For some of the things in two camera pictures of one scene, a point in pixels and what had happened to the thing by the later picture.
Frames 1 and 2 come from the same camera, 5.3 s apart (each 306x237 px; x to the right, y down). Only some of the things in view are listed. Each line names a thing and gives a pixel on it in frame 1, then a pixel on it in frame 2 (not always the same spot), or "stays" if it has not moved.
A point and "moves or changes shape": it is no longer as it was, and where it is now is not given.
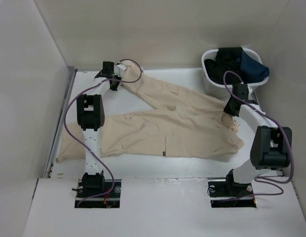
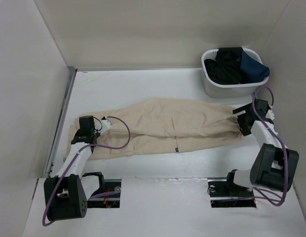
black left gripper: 115,88 to 97,133
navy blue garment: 252,70 stays
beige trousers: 182,123 moves or changes shape
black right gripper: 227,109 to 244,128
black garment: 228,59 stays
